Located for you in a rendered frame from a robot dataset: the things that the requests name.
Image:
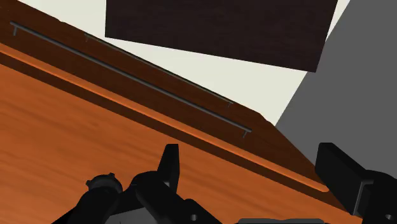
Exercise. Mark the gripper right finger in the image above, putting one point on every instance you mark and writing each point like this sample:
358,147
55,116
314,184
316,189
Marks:
341,173

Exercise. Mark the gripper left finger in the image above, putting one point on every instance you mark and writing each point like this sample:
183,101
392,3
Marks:
161,189

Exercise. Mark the orange-brown wooden chest of drawers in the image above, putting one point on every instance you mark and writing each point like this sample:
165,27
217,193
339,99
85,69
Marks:
62,139

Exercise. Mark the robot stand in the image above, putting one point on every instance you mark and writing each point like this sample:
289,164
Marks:
223,28

